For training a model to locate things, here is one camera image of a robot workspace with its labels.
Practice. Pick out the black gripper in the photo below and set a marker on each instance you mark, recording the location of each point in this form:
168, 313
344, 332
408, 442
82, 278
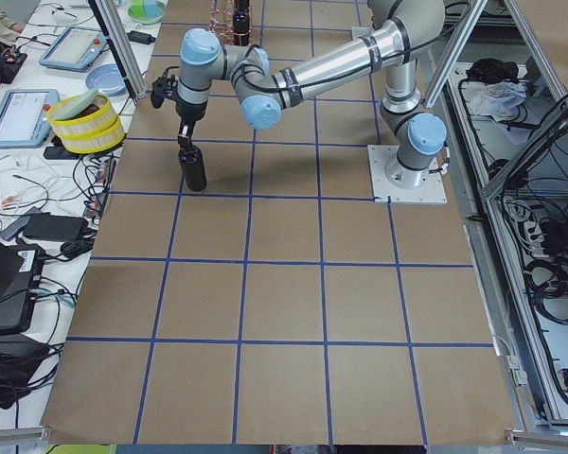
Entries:
189, 112

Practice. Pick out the dark glass wine bottle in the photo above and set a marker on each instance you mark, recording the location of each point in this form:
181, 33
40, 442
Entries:
192, 164

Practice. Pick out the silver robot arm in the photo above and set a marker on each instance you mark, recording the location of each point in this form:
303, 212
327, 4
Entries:
401, 31

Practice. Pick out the yellow rimmed wooden steamer basket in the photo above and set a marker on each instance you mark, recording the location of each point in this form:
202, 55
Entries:
98, 128

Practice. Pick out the dark wine bottle in basket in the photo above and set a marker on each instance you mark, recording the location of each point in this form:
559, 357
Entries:
241, 22

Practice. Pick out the blue plate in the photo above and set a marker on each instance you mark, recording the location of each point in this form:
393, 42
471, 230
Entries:
107, 80

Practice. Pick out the black power adapter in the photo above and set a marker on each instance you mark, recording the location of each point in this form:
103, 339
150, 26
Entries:
139, 37

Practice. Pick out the pale green lid plate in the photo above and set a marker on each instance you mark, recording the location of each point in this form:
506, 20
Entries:
72, 106

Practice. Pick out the green bowl with blocks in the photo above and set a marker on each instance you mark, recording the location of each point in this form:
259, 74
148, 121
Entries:
146, 12

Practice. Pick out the teach pendant tablet far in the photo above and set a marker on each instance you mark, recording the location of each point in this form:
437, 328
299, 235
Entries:
75, 49

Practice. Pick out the teach pendant tablet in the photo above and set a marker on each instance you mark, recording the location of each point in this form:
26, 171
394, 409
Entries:
23, 122
75, 49

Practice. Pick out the teach pendant tablet near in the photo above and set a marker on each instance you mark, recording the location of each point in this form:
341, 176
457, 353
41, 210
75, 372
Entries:
23, 122

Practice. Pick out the black laptop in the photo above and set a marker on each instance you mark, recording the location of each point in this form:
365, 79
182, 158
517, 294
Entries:
21, 269

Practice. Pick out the copper wire wine basket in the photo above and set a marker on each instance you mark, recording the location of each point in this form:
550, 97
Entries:
220, 20

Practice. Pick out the aluminium frame post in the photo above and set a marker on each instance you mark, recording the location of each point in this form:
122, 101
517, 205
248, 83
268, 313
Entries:
111, 26

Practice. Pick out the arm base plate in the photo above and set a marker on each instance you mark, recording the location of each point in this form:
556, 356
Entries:
393, 183
363, 35

